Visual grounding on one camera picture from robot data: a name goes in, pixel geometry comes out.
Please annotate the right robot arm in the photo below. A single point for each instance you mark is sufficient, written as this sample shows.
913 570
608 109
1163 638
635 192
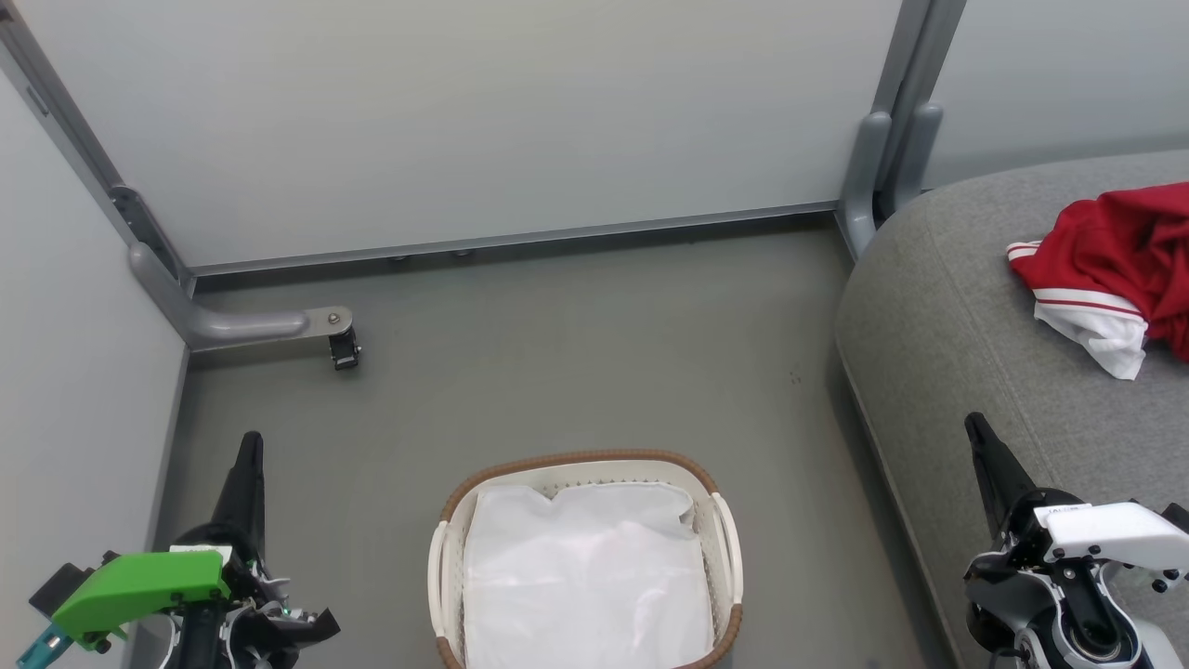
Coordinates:
1087 632

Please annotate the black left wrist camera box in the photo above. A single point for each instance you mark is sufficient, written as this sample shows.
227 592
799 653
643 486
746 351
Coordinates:
56 583

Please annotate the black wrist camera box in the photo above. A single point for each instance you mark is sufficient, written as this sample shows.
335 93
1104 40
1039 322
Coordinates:
56 583
1178 516

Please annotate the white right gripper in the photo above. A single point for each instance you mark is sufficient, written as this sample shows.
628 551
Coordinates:
1115 534

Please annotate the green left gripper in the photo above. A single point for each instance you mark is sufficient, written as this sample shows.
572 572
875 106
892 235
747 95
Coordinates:
139 585

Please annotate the grey partition post foot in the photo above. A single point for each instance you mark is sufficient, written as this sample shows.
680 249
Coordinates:
864 177
915 153

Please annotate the grey fabric sofa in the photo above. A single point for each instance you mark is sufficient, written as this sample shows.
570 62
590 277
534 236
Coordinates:
947 325

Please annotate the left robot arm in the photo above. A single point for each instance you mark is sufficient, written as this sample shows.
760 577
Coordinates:
153 655

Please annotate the grey partition bottom rail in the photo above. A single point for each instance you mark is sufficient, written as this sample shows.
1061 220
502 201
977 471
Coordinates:
511 240

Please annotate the white cloth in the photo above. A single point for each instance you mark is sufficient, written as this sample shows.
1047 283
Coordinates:
585 576

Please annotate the red and white garment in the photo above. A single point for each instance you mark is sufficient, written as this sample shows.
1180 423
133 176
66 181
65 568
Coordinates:
1115 242

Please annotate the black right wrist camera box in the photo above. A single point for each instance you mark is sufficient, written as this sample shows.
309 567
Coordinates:
1178 516

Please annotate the white laundry basket brown rim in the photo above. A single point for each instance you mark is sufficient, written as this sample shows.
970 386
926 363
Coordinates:
446 576

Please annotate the black caster wheel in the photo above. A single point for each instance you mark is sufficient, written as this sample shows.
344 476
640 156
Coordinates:
345 351

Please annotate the grey partition foot bar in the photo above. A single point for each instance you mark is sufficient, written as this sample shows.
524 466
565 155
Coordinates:
241 325

